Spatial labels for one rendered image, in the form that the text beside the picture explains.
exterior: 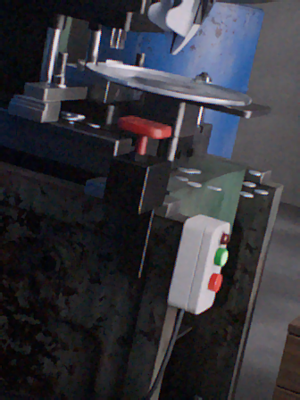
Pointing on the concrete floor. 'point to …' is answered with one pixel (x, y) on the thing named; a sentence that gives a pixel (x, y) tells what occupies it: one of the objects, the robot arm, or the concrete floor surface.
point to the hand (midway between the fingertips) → (177, 45)
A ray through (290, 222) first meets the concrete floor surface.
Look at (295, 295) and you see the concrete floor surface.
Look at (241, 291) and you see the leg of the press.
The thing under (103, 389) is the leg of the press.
